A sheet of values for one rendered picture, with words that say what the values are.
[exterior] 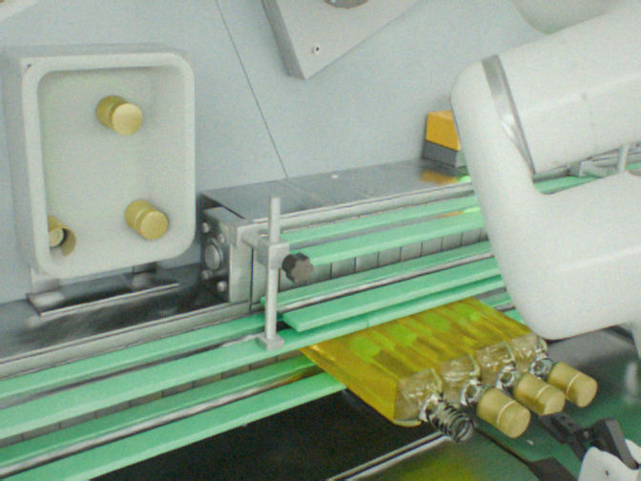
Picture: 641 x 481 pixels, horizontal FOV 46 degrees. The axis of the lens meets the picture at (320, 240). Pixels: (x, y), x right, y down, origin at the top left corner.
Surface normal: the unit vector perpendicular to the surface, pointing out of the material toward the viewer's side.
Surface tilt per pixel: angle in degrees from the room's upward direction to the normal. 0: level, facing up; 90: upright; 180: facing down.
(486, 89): 71
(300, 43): 3
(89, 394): 90
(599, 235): 65
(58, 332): 90
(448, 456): 90
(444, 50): 0
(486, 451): 90
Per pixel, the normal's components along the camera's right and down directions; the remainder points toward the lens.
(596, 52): -0.37, -0.27
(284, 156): 0.59, 0.33
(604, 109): -0.12, 0.46
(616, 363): 0.05, -0.93
